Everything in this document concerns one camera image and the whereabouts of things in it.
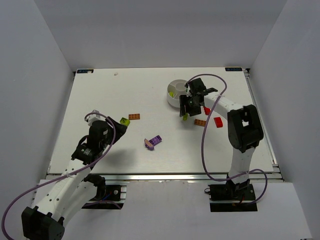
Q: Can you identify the lime green sloped lego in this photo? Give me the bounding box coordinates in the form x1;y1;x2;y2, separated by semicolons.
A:
119;117;131;127

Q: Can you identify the lime green curved lego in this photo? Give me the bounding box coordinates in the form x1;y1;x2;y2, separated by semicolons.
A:
182;113;188;121

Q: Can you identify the orange lego plate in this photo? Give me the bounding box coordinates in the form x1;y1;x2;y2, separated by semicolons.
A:
128;113;141;121

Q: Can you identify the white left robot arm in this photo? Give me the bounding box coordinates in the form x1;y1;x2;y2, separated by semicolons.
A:
21;113;128;240

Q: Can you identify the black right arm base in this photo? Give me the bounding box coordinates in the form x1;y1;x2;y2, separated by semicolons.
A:
204;179;258;213

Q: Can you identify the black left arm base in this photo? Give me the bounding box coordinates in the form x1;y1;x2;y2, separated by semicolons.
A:
82;174;127;210

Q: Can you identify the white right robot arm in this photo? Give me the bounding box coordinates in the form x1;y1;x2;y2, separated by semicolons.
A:
179;75;264;185

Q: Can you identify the white round divided container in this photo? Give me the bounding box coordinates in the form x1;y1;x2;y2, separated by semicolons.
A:
166;79;188;108

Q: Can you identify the red long lego brick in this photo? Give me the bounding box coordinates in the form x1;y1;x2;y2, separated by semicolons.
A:
203;106;211;116

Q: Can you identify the purple lego assembly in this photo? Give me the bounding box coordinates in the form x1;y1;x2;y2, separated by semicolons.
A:
144;135;162;150

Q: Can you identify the red curved lego brick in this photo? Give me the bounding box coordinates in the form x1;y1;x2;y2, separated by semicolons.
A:
213;116;223;128

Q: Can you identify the blue label sticker right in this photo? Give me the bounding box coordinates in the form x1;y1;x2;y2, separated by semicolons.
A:
224;67;243;72

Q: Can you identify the blue label sticker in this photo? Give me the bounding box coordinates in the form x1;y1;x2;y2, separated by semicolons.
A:
224;67;243;72
76;69;94;74

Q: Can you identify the blue label sticker left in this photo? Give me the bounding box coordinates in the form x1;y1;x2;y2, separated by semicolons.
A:
76;69;94;74

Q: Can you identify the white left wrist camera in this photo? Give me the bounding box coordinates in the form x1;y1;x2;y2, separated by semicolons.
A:
84;109;101;127

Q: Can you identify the aluminium table front rail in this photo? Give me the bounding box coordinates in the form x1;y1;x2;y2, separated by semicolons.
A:
46;172;231;183

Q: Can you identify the aluminium table rail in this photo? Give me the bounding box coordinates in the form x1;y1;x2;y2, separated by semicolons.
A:
46;172;231;183
243;68;285;182

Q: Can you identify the aluminium table right rail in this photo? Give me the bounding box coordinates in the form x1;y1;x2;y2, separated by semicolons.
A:
243;68;285;182

